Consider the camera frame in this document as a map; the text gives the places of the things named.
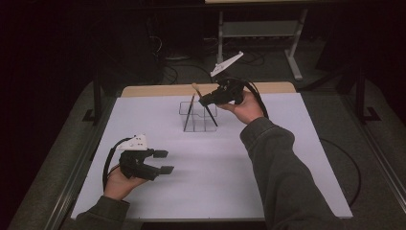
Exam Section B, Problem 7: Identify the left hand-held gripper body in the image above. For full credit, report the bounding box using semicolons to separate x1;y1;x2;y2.
116;133;161;182

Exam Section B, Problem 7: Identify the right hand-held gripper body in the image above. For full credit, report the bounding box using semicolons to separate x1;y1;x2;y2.
209;50;247;105

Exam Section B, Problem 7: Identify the large fluffy-head makeup brush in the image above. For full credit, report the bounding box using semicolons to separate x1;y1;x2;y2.
191;82;219;127

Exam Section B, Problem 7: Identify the clear plastic organizer box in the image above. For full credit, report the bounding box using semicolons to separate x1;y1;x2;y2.
178;101;219;133

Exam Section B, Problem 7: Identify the small dark-handled makeup brush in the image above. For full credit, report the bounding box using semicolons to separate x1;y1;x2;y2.
183;93;196;133

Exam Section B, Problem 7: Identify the person's right hand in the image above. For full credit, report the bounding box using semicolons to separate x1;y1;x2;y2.
217;90;266;126

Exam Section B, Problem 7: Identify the person's left hand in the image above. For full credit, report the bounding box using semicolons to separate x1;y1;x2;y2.
102;164;148;202

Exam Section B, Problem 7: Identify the light wooden table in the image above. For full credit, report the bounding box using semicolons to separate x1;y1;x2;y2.
121;81;297;99

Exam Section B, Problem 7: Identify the white metal stand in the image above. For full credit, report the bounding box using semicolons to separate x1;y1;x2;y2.
215;9;309;82

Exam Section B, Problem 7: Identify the left hand-held gripper cable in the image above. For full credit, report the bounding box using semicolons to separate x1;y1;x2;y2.
101;136;134;193

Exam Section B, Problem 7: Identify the hand-held gripper cable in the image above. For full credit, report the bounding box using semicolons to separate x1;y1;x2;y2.
101;136;134;193
237;78;270;120

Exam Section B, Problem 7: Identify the right hand-held gripper cable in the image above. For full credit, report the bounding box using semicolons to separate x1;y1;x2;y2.
237;78;270;120

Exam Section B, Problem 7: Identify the black floor cable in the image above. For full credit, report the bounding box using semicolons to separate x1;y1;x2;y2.
160;62;214;86

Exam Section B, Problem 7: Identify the aluminium frame rail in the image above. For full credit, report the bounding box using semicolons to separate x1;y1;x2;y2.
339;95;406;206
47;95;118;230

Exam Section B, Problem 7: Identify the black metal frame post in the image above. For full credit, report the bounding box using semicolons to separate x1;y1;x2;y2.
355;68;383;125
82;71;103;124

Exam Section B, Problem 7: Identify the thin black cable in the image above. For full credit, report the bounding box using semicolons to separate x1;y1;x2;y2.
320;138;362;208

